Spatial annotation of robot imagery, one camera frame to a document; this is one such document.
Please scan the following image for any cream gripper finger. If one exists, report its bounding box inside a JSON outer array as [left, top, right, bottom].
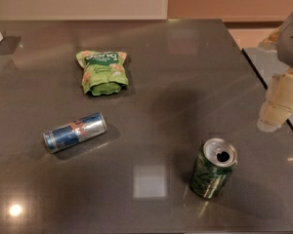
[[258, 26, 281, 50], [257, 67, 293, 133]]

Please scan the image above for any green soda can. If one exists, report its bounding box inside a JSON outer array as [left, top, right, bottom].
[[189, 137, 237, 199]]

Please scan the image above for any blue silver energy drink can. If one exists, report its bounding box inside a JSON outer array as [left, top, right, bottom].
[[43, 112, 107, 153]]

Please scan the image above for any green snack bag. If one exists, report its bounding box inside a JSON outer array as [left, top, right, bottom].
[[76, 51, 128, 97]]

